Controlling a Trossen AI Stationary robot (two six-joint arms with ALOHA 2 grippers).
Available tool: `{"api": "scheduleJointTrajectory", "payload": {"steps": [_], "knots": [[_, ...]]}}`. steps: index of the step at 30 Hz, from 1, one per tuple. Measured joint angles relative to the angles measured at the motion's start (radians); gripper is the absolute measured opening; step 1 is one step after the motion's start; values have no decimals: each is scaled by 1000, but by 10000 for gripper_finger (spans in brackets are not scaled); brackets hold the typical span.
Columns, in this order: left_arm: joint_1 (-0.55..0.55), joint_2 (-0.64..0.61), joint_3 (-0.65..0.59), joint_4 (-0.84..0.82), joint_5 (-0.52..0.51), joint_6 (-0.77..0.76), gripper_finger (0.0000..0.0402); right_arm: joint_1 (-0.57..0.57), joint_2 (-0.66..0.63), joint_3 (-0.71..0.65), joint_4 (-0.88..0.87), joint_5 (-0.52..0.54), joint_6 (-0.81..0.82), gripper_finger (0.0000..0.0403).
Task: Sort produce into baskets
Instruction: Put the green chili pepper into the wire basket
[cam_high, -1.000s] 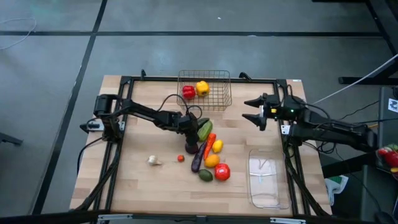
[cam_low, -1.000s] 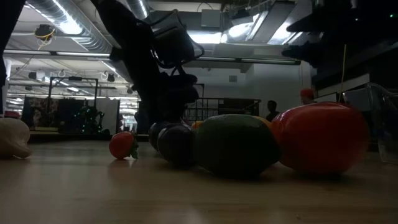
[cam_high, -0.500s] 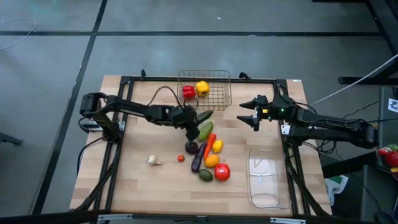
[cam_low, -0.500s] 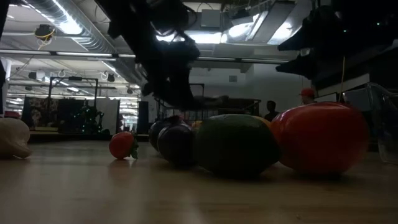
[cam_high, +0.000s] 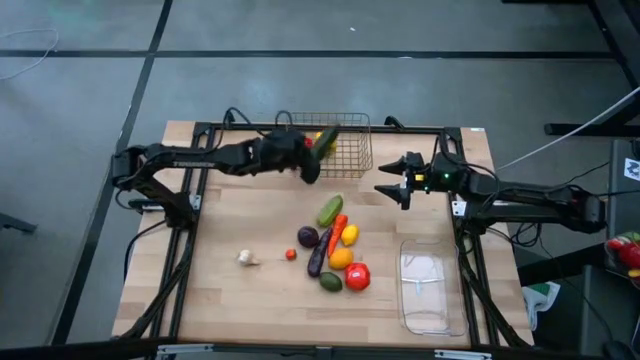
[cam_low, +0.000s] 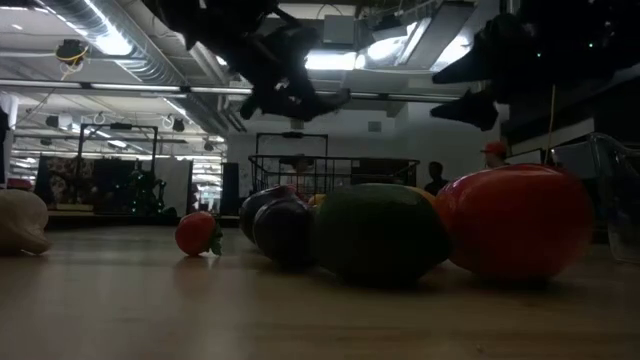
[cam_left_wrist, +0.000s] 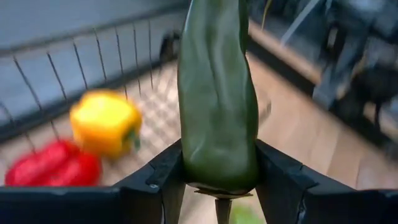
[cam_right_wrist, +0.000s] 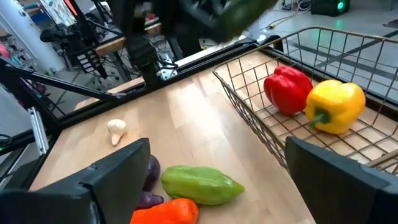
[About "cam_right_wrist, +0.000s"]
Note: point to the black box green light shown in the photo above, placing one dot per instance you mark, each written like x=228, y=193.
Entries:
x=326, y=7

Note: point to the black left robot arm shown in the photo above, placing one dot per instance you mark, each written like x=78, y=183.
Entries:
x=143, y=53

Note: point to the orange carrot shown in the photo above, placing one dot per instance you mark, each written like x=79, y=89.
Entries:
x=168, y=213

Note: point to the red bell pepper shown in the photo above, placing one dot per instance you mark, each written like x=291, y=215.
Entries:
x=286, y=90

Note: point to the white round pillar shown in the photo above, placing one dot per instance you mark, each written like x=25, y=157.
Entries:
x=31, y=31

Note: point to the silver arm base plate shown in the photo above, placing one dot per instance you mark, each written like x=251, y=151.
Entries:
x=168, y=74

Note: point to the silver frame bracket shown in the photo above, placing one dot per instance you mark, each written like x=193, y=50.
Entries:
x=38, y=130

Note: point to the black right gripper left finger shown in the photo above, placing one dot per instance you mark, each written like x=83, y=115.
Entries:
x=77, y=202

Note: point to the black aluminium rig frame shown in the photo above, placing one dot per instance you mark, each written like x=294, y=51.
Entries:
x=77, y=86

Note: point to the light green chayote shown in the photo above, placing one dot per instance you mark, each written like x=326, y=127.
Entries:
x=199, y=185

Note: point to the black background robot rig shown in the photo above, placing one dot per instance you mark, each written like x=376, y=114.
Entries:
x=71, y=40

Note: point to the dark purple eggplant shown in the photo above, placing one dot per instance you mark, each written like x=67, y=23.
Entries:
x=153, y=172

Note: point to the wooden background table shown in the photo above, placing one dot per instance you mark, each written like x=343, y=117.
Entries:
x=109, y=46

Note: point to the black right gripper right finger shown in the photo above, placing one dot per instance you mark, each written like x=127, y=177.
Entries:
x=342, y=193

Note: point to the white garlic bulb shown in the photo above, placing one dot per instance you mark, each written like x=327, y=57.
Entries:
x=116, y=127

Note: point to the dark green cucumber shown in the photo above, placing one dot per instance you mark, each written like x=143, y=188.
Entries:
x=245, y=17

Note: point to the yellow bell pepper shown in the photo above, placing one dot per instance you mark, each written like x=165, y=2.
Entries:
x=335, y=102

